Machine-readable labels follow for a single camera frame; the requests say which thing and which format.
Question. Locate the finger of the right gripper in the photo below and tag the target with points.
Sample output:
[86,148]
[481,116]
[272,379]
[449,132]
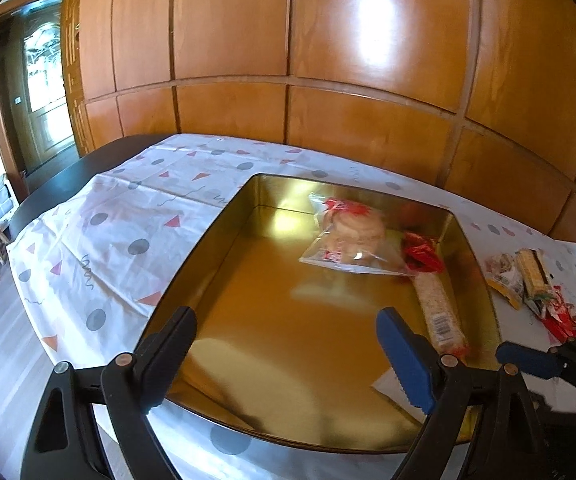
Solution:
[528,359]

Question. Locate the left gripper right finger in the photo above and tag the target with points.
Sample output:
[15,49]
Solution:
[507,442]

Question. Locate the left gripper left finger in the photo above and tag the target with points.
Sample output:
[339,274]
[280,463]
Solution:
[65,442]

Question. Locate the red snack packet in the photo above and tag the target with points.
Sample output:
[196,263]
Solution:
[559,316]

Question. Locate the cracker sandwich packet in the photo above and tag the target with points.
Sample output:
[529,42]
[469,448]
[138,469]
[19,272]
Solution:
[535,277]

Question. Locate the long rice bar packet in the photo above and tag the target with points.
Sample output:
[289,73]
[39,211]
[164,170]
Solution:
[443,326]

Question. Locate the yellow-edged clear snack packet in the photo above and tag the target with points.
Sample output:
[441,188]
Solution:
[503,276]

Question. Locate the small white snack packet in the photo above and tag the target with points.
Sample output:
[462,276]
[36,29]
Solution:
[388,385]

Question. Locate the red foil candy packet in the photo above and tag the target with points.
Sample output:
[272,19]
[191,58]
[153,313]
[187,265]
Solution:
[420,254]

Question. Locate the round cake clear packet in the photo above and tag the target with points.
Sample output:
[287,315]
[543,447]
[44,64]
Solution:
[354,238]

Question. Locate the patterned white tablecloth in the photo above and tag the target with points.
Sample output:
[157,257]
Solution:
[91,265]

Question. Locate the gold tin box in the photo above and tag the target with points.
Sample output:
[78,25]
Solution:
[286,351]

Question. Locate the wooden door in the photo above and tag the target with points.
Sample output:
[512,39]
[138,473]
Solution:
[37,138]

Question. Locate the wooden wall cabinet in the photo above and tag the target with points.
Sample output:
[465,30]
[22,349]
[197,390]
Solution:
[474,96]

